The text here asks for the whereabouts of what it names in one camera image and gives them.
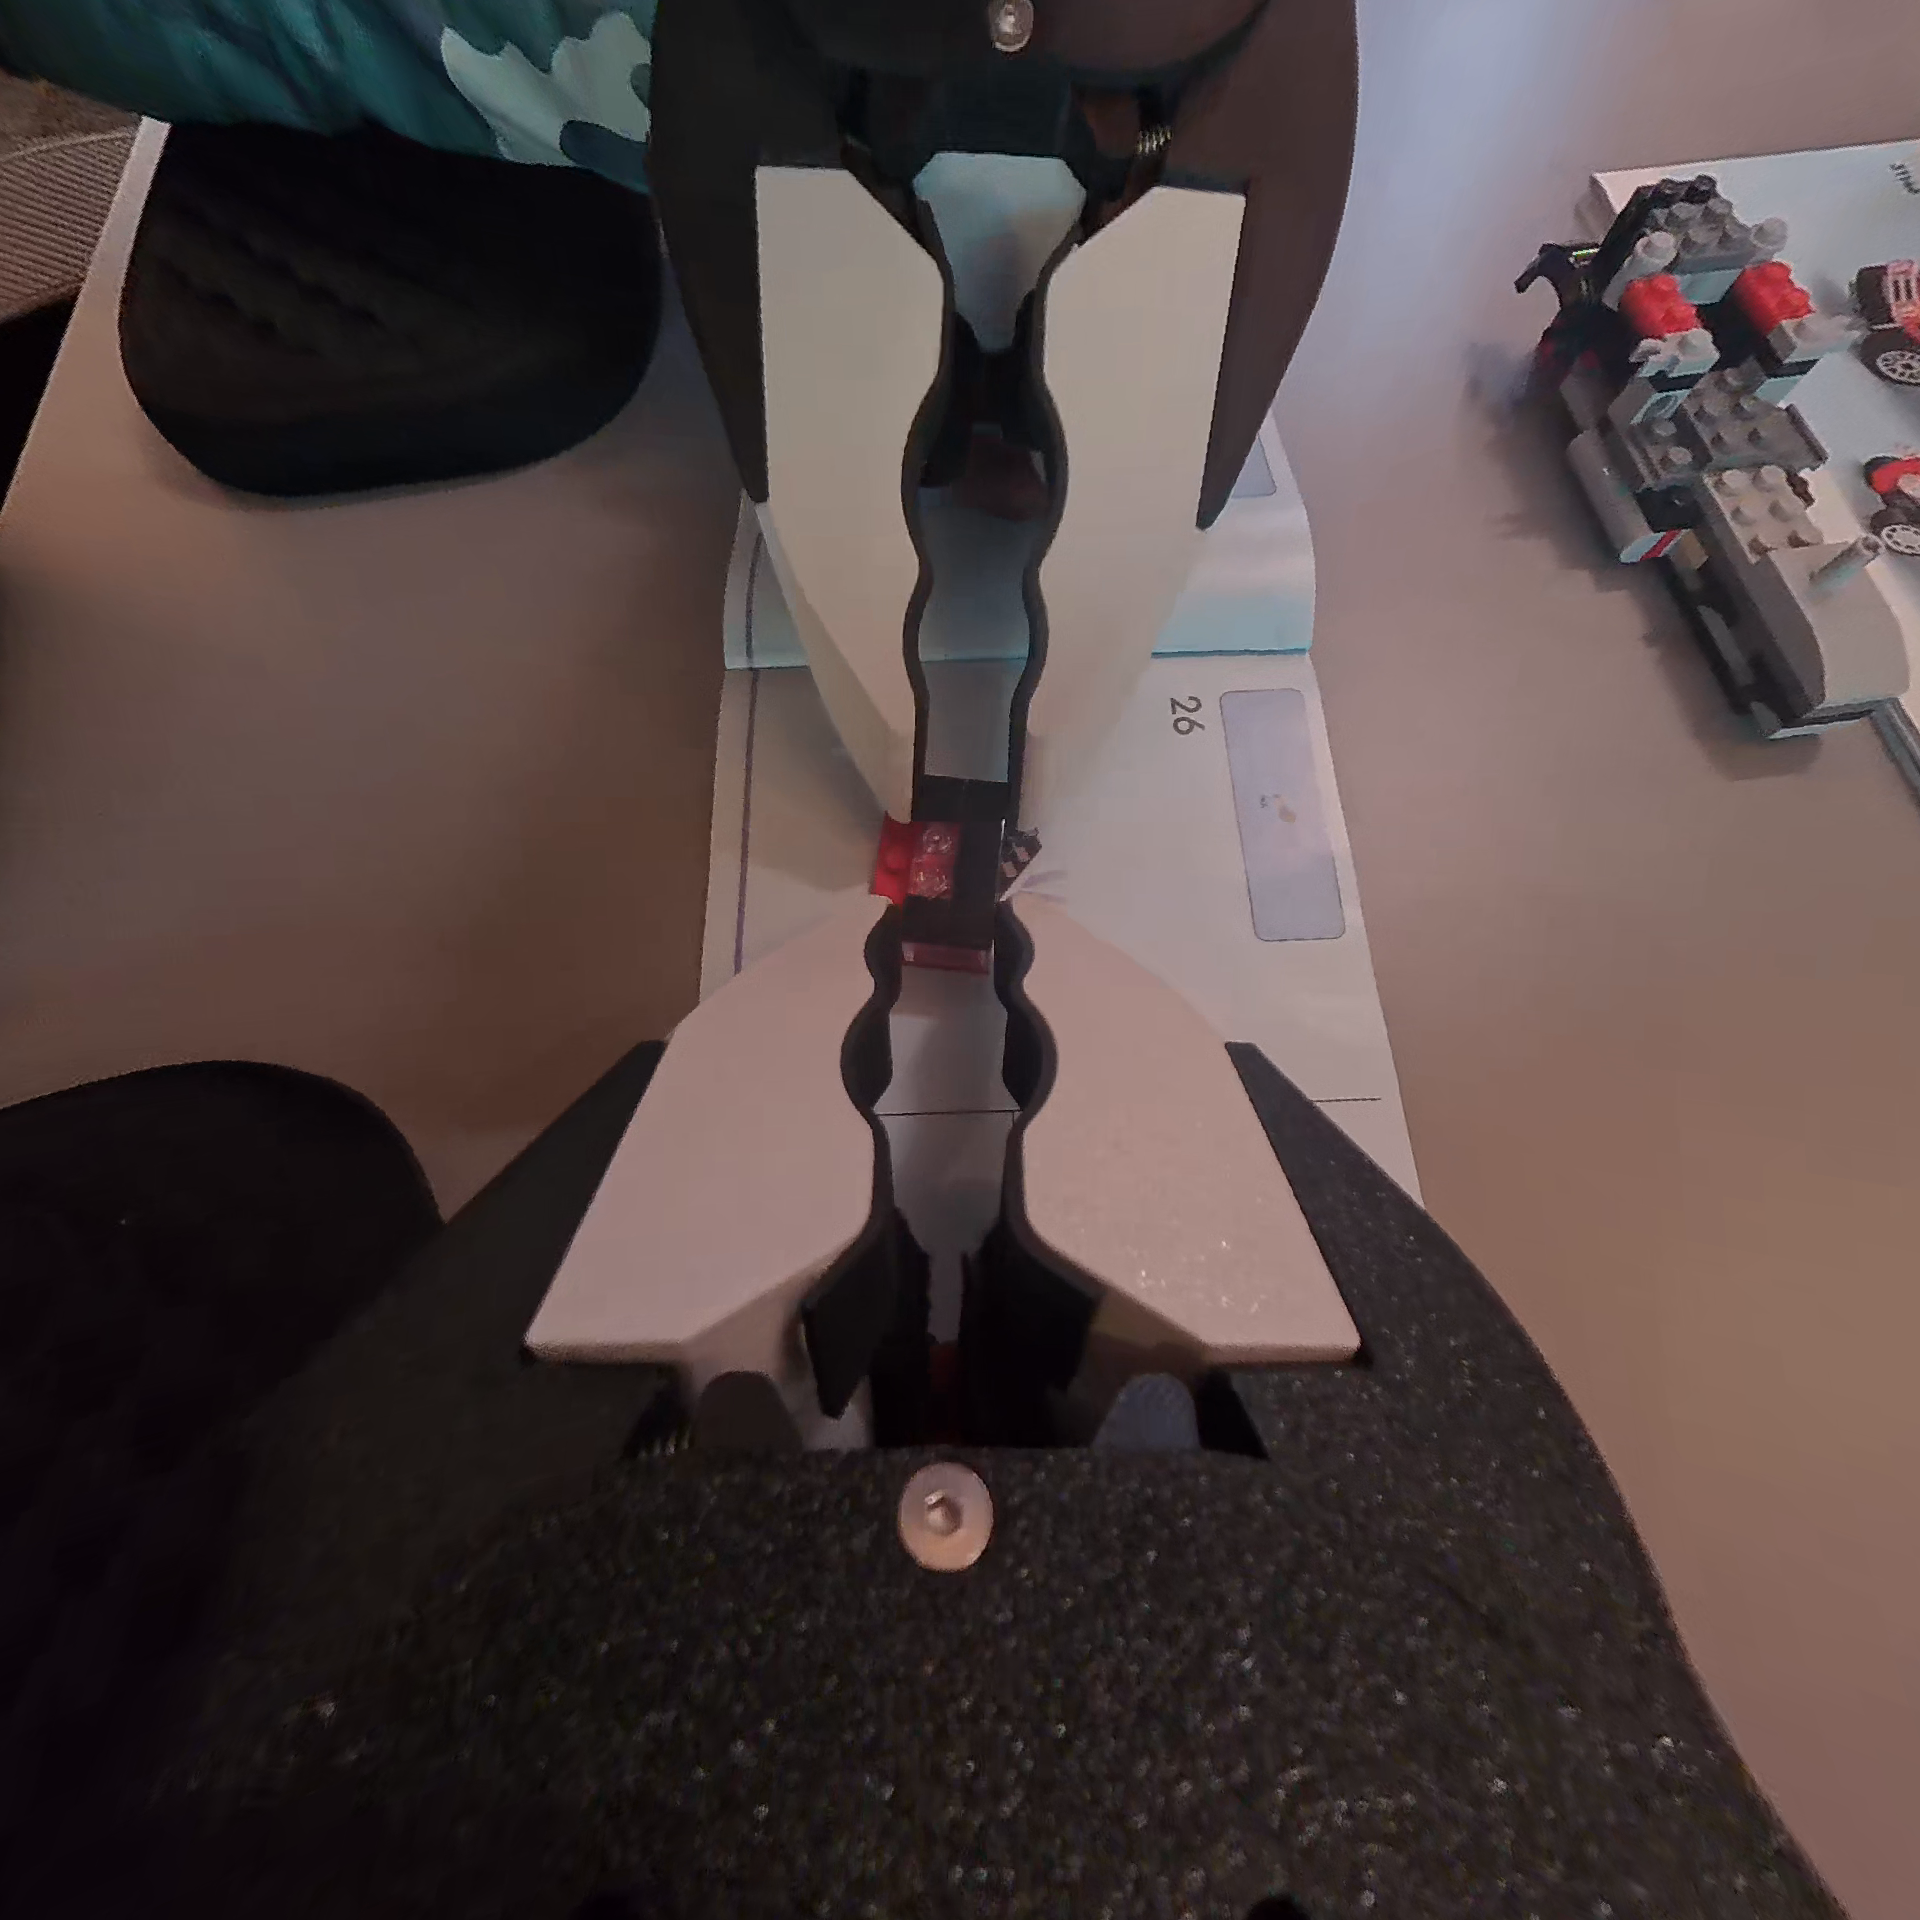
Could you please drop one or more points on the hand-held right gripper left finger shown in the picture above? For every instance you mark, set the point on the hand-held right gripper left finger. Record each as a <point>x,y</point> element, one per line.
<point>705,1200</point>

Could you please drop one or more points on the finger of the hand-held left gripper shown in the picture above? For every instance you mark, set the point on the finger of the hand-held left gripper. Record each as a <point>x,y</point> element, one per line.
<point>833,420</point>
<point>1141,420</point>

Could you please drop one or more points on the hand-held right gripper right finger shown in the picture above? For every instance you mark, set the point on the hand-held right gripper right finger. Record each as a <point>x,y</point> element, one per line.
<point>1185,1200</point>

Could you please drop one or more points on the small red black brick assembly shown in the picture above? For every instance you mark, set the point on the small red black brick assembly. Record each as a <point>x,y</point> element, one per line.
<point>922,868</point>

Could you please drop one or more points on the grey desk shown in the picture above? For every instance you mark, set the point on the grey desk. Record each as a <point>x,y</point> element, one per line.
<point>1576,1125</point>

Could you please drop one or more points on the open white instruction booklet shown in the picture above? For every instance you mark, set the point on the open white instruction booklet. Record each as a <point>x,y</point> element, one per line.
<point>1141,960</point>

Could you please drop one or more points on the person's teal patterned pants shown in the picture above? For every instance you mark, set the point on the person's teal patterned pants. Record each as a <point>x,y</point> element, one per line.
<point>301,59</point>

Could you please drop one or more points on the black cushion pad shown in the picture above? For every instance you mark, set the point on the black cushion pad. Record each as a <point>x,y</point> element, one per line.
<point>149,1276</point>
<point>346,345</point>

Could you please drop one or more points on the grey toy brick truck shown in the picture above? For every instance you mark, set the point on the grey toy brick truck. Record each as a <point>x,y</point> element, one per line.
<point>1725,435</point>

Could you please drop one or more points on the booklet with vehicle pictures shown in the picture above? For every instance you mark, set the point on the booklet with vehicle pictures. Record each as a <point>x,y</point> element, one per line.
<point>1846,195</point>

